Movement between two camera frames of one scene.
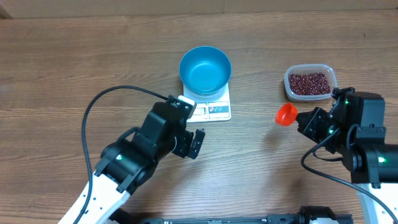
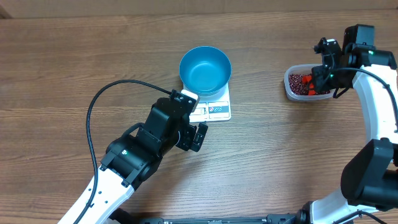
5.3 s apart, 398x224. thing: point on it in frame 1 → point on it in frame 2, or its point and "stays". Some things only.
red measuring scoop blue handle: (286, 114) → (308, 79)
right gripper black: (310, 124) → (319, 75)
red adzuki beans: (314, 83) stays
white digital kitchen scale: (210, 108) stays
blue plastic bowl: (205, 70) stays
